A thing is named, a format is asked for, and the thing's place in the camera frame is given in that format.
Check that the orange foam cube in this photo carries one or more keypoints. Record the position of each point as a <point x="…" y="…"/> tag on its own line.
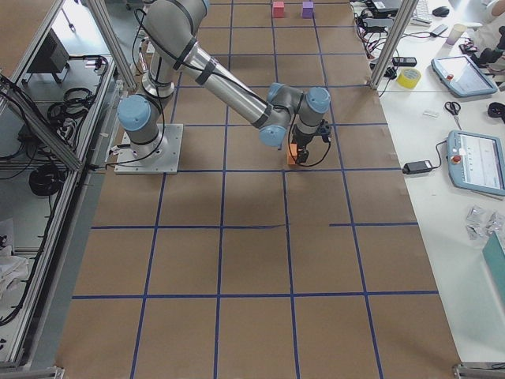
<point x="291" y="154"/>

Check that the black power adapter brick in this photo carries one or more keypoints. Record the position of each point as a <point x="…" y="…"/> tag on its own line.
<point x="417" y="167"/>

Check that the yellow tape roll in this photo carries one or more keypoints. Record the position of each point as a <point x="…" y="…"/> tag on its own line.
<point x="409" y="77"/>

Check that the black handheld remote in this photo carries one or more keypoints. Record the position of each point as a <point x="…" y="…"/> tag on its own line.
<point x="404" y="61"/>

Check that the purple foam cube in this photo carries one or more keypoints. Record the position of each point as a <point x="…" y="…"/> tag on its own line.
<point x="307" y="9"/>

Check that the pink foam cube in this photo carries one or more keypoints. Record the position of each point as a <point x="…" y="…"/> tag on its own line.
<point x="278" y="9"/>

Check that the brown paper table mat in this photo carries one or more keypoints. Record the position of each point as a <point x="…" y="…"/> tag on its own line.
<point x="242" y="266"/>

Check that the far blue teach pendant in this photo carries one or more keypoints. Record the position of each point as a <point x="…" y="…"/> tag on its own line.
<point x="462" y="76"/>

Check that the blue teach pendant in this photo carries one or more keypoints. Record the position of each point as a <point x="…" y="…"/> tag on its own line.
<point x="476" y="162"/>
<point x="462" y="76"/>

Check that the near blue teach pendant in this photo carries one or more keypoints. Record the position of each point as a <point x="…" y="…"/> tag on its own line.
<point x="476" y="162"/>

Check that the black computer mouse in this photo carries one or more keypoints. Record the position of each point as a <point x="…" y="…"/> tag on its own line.
<point x="441" y="11"/>

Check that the pale purple plastic cup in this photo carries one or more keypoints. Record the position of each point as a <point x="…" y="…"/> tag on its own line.
<point x="455" y="34"/>

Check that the clear plastic parts bags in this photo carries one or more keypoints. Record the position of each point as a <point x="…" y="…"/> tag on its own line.
<point x="482" y="224"/>

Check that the teal box corner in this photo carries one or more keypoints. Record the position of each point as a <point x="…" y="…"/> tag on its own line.
<point x="493" y="253"/>

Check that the black box on shelf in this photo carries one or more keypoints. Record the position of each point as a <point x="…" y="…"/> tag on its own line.
<point x="51" y="58"/>

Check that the black handled scissors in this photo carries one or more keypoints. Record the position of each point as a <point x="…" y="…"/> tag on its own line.
<point x="454" y="108"/>

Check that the aluminium frame post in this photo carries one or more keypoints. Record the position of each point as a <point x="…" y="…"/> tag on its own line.
<point x="401" y="21"/>

